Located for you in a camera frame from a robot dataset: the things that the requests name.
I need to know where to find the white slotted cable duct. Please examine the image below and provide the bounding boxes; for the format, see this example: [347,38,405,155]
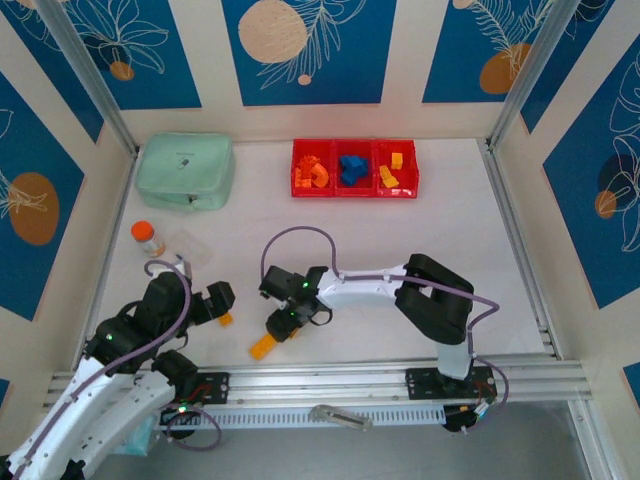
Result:
[159,403,447,432]

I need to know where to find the orange capped small bottle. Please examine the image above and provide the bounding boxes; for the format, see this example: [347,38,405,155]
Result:
[130,220,166,259]

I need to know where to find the clear plastic piece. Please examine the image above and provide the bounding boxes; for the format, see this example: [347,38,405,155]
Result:
[308,403,375,434]

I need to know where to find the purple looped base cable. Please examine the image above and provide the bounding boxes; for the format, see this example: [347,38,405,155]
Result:
[166,402,222,452]

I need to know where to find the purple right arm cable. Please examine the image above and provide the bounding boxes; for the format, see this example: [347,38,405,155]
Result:
[260,227,510,431]

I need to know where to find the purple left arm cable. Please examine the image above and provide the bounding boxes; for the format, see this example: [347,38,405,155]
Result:
[7,259,192,479]

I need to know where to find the aluminium side rail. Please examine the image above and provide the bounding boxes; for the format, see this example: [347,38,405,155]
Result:
[74,147,141,354]
[477,138,565,359]

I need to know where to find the light blue tissue pack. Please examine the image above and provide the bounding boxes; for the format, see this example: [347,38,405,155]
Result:
[112,414,156,457]

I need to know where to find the aluminium frame post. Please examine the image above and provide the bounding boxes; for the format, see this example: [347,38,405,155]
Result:
[485,0,584,151]
[34,0,140,156]

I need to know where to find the mint green fabric pouch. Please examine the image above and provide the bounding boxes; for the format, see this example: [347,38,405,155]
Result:
[133,131,237,212]

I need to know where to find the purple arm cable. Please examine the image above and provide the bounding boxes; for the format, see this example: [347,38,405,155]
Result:
[7,259,192,479]
[260,227,510,431]

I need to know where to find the red plastic bin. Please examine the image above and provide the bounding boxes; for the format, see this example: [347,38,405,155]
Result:
[373,139,420,201]
[332,139,377,199]
[291,138,336,200]

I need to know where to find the aluminium frame leg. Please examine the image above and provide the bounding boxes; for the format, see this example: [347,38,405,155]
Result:
[567,397,619,480]

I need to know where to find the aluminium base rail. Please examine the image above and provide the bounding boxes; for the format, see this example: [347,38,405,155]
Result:
[44,351,586,404]

